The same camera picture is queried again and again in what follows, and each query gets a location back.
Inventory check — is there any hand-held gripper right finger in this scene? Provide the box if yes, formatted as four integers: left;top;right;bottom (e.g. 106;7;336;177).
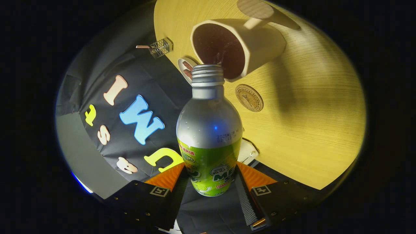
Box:
235;162;325;231

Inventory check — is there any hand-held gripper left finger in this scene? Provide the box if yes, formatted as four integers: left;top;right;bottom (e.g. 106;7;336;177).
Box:
104;162;189;231

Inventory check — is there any silver green juice bottle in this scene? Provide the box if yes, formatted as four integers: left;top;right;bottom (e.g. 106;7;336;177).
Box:
176;64;243;197

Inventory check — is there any round brown coaster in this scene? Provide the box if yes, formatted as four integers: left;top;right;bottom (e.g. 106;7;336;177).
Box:
235;84;264;112

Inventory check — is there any beige cup with handle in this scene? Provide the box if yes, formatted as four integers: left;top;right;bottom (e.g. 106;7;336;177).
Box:
190;0;301;83

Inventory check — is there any white toaster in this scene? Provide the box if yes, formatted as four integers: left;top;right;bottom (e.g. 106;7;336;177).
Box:
237;138;259;164

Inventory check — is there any wooden table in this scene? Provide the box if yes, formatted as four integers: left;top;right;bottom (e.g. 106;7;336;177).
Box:
153;0;368;190

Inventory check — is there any white oval plate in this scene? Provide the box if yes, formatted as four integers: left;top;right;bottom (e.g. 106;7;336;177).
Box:
177;58;199;85

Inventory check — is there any wire mesh holder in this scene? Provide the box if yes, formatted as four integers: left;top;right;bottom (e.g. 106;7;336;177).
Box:
149;37;174;59

